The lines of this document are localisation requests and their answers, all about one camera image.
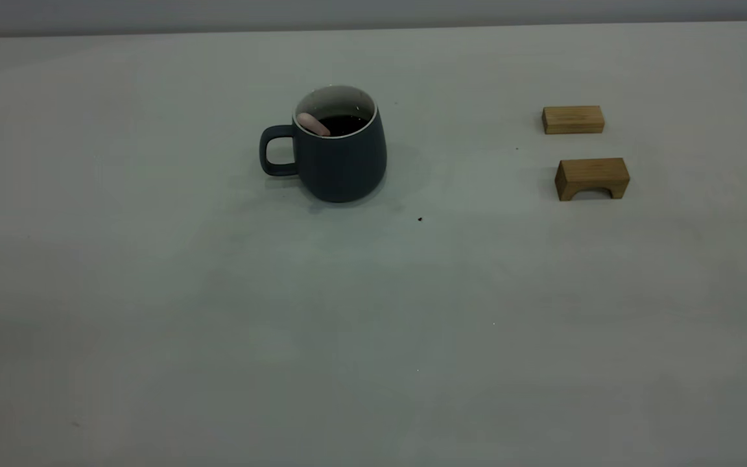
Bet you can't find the arched wooden block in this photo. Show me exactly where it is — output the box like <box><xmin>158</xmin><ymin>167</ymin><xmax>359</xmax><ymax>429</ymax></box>
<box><xmin>554</xmin><ymin>158</ymin><xmax>631</xmax><ymax>202</ymax></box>

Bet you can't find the dark grey ceramic mug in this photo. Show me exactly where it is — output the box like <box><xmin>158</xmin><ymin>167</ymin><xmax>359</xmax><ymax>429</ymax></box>
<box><xmin>259</xmin><ymin>84</ymin><xmax>388</xmax><ymax>204</ymax></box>

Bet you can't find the flat rectangular wooden block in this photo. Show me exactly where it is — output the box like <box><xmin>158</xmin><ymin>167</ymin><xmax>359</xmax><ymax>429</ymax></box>
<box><xmin>541</xmin><ymin>106</ymin><xmax>606</xmax><ymax>135</ymax></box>

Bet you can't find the pink handled metal spoon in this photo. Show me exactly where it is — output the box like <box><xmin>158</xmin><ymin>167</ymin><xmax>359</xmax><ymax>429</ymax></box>
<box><xmin>298</xmin><ymin>112</ymin><xmax>332</xmax><ymax>138</ymax></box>

